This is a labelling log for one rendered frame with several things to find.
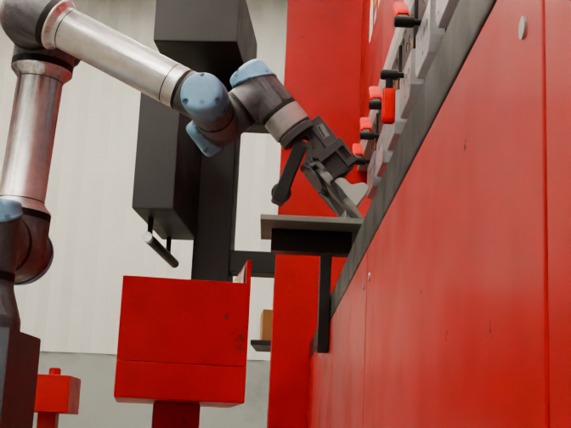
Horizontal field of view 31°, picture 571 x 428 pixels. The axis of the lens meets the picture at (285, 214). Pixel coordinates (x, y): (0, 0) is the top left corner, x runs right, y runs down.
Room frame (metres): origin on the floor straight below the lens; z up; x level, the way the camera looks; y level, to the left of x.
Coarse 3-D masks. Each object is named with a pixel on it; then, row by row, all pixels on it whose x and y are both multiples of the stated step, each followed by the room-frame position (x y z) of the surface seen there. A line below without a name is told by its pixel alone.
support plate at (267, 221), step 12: (264, 216) 1.74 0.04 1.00; (276, 216) 1.74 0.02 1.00; (288, 216) 1.74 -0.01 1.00; (300, 216) 1.74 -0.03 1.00; (264, 228) 1.82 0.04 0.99; (288, 228) 1.81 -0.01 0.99; (300, 228) 1.80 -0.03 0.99; (312, 228) 1.80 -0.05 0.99; (324, 228) 1.79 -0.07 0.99; (336, 228) 1.79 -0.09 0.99; (348, 228) 1.78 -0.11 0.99
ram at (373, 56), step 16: (368, 0) 2.50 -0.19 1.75; (384, 0) 2.08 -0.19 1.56; (400, 0) 1.78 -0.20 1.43; (368, 16) 2.48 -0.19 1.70; (384, 16) 2.07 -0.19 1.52; (368, 32) 2.47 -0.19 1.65; (384, 32) 2.06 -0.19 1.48; (400, 32) 1.77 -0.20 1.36; (368, 48) 2.45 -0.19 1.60; (384, 48) 2.05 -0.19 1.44; (368, 64) 2.44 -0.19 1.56; (384, 64) 2.05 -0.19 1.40; (368, 80) 2.43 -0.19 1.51; (384, 80) 2.04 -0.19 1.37; (368, 96) 2.42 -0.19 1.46; (368, 112) 2.40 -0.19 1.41; (368, 144) 2.43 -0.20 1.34
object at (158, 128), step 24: (144, 96) 2.82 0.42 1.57; (144, 120) 2.82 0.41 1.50; (168, 120) 2.81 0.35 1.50; (144, 144) 2.82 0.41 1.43; (168, 144) 2.81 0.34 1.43; (192, 144) 3.04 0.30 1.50; (144, 168) 2.82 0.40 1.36; (168, 168) 2.81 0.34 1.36; (192, 168) 3.07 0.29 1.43; (144, 192) 2.82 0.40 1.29; (168, 192) 2.81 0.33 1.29; (192, 192) 3.10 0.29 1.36; (144, 216) 2.91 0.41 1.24; (168, 216) 2.90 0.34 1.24; (192, 216) 3.12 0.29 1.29
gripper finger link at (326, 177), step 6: (318, 174) 1.77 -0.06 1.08; (324, 174) 1.77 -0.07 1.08; (330, 174) 1.77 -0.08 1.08; (324, 180) 1.77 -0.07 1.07; (330, 180) 1.76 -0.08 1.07; (330, 186) 1.76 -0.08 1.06; (336, 186) 1.77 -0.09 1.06; (336, 192) 1.77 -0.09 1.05; (342, 192) 1.77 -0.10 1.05; (342, 198) 1.77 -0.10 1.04
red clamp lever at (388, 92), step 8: (384, 72) 1.66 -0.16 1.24; (392, 72) 1.66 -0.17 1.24; (400, 72) 1.67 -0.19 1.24; (392, 80) 1.67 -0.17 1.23; (384, 88) 1.67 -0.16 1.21; (392, 88) 1.67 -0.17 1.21; (384, 96) 1.66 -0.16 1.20; (392, 96) 1.66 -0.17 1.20; (384, 104) 1.66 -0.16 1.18; (392, 104) 1.66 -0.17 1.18; (384, 112) 1.66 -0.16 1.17; (392, 112) 1.66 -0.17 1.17; (384, 120) 1.67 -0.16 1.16; (392, 120) 1.67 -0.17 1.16
